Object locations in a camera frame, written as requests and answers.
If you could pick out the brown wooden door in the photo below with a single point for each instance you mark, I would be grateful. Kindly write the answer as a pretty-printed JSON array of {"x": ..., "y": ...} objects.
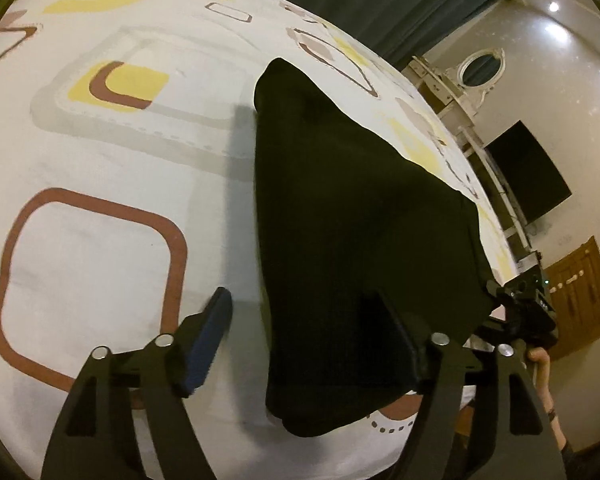
[{"x": 574, "y": 285}]

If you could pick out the oval vanity mirror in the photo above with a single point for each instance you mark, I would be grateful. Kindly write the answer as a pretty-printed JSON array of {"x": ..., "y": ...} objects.
[{"x": 481, "y": 68}]

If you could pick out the patterned white bed sheet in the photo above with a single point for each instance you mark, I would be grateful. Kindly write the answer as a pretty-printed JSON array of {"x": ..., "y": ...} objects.
[{"x": 126, "y": 199}]

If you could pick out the black pants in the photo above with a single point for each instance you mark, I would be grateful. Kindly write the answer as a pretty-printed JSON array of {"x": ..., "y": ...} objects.
[{"x": 364, "y": 255}]

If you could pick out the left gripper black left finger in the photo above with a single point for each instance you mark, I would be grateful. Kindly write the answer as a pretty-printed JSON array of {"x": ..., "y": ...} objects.
[{"x": 94, "y": 435}]

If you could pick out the white vanity dresser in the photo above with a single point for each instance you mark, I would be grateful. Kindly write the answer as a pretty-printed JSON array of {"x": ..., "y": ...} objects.
[{"x": 457, "y": 103}]

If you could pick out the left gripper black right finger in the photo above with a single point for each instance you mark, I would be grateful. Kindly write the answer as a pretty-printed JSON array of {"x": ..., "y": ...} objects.
[{"x": 510, "y": 435}]

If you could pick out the black wall television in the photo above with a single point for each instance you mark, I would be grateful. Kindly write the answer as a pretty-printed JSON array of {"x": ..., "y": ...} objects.
[{"x": 536, "y": 183}]

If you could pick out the person's right hand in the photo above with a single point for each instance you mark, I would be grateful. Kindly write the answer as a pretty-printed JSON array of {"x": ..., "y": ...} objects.
[{"x": 540, "y": 358}]

